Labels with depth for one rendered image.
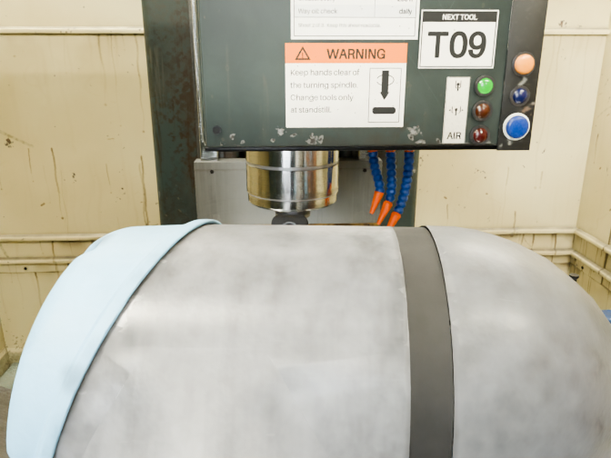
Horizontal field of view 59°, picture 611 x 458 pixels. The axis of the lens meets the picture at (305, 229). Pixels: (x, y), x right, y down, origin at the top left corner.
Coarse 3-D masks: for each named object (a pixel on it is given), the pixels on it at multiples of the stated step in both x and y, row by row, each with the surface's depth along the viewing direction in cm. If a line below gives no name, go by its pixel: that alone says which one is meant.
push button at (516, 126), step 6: (510, 120) 71; (516, 120) 71; (522, 120) 71; (510, 126) 71; (516, 126) 71; (522, 126) 71; (528, 126) 72; (510, 132) 72; (516, 132) 72; (522, 132) 72
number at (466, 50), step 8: (456, 32) 68; (464, 32) 68; (472, 32) 68; (480, 32) 68; (488, 32) 68; (448, 40) 68; (456, 40) 68; (464, 40) 68; (472, 40) 68; (480, 40) 69; (488, 40) 69; (448, 48) 69; (456, 48) 69; (464, 48) 69; (472, 48) 69; (480, 48) 69; (488, 48) 69; (448, 56) 69; (456, 56) 69; (464, 56) 69; (472, 56) 69; (480, 56) 69; (488, 56) 69
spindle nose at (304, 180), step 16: (256, 160) 87; (272, 160) 86; (288, 160) 85; (304, 160) 85; (320, 160) 86; (336, 160) 90; (256, 176) 88; (272, 176) 86; (288, 176) 86; (304, 176) 86; (320, 176) 87; (336, 176) 91; (256, 192) 89; (272, 192) 87; (288, 192) 86; (304, 192) 87; (320, 192) 88; (336, 192) 92; (272, 208) 88; (288, 208) 88; (304, 208) 88; (320, 208) 90
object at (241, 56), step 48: (240, 0) 66; (288, 0) 66; (432, 0) 67; (480, 0) 67; (240, 48) 68; (240, 96) 69; (432, 96) 71; (480, 96) 71; (240, 144) 71; (288, 144) 72; (336, 144) 72; (384, 144) 72; (432, 144) 73
